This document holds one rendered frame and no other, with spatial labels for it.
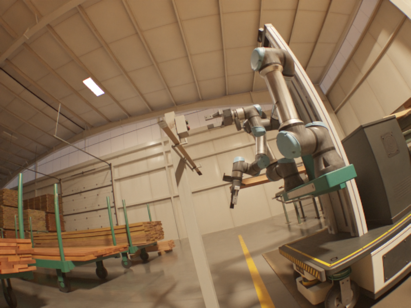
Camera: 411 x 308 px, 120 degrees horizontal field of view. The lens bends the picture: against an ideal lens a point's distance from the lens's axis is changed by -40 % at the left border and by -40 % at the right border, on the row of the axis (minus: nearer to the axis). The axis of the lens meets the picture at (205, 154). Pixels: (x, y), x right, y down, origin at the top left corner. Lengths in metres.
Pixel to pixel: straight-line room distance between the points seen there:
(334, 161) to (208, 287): 0.84
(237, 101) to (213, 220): 6.35
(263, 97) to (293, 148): 10.48
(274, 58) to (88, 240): 4.15
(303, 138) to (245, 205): 8.63
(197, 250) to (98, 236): 3.24
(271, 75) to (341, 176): 0.51
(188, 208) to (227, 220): 8.35
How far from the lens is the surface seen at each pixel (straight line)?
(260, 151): 1.25
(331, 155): 0.86
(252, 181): 1.87
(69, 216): 13.37
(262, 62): 0.92
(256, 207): 9.41
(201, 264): 1.04
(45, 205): 11.98
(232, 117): 1.11
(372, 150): 1.07
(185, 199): 1.02
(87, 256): 2.23
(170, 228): 9.80
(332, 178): 0.82
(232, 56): 8.96
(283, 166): 1.33
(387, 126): 1.23
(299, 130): 0.80
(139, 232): 3.59
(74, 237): 4.56
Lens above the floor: 0.65
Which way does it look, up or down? 19 degrees up
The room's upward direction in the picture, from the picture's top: 14 degrees counter-clockwise
